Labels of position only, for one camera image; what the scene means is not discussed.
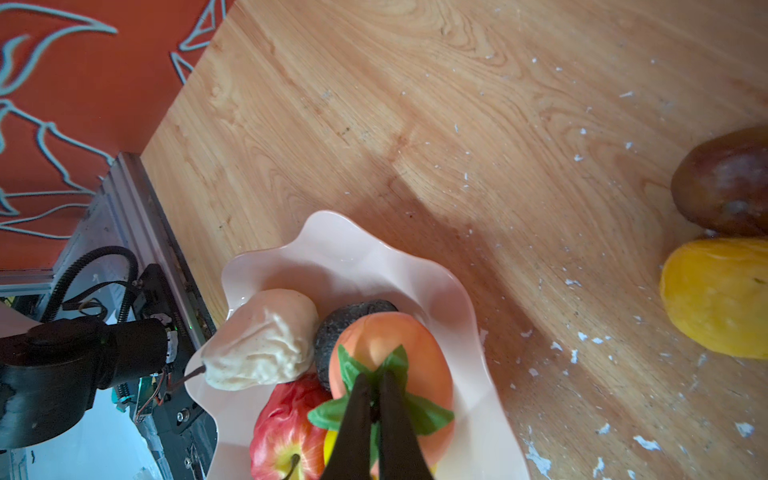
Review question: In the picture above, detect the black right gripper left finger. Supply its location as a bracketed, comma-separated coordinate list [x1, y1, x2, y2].
[321, 374, 371, 480]

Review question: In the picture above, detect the yellow fake pear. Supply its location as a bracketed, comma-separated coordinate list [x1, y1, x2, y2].
[659, 238, 767, 360]

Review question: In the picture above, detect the yellow fake lemon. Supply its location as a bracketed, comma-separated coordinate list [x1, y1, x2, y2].
[323, 430, 338, 466]

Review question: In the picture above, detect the white fake garlic bulb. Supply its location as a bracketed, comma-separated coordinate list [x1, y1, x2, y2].
[201, 289, 320, 391]

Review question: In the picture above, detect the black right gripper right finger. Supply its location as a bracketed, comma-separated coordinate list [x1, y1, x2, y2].
[378, 370, 434, 480]

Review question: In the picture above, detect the brown fake passion fruit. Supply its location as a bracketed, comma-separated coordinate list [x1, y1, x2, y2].
[671, 126, 767, 236]

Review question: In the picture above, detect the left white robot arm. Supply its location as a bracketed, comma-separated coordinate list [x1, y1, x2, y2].
[1, 246, 179, 450]

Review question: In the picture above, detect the dark fake avocado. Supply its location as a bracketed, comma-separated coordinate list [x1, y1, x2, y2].
[313, 299, 400, 392]

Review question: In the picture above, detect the red fake strawberry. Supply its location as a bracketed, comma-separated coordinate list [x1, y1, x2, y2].
[308, 312, 455, 479]

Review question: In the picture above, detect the red fake apple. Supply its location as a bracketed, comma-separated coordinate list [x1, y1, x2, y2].
[249, 374, 331, 479]

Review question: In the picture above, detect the pink scalloped fruit bowl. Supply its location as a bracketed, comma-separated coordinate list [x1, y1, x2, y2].
[221, 210, 529, 479]

